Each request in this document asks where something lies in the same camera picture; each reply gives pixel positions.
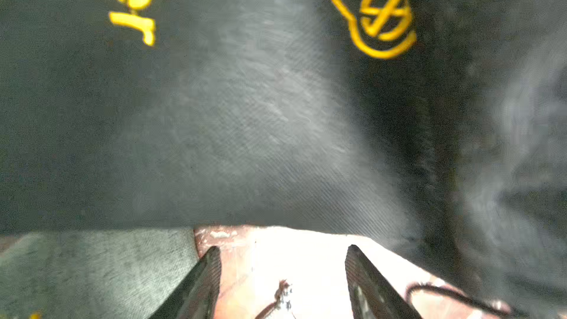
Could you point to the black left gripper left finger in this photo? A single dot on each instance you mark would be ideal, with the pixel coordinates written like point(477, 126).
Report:
point(196, 295)

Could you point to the black hair dryer bag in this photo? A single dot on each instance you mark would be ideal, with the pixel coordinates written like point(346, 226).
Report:
point(436, 128)

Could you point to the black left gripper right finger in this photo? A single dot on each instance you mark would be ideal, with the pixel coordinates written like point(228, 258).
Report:
point(371, 295)

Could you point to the grey fabric drawstring pouch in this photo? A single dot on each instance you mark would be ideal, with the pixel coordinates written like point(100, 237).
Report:
point(94, 274)

